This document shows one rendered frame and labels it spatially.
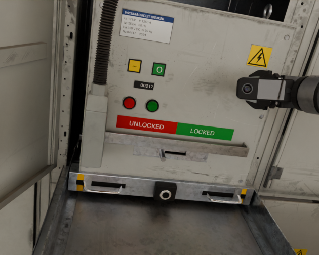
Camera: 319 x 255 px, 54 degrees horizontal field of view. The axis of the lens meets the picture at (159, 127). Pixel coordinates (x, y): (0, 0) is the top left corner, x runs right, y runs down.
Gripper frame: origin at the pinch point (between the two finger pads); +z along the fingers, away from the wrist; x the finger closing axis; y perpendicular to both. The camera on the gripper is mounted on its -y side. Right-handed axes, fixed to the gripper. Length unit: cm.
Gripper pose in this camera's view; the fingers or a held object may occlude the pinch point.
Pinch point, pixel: (239, 87)
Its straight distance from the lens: 82.9
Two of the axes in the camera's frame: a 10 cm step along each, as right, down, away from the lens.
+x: 0.7, -9.9, -1.5
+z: -3.8, -1.7, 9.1
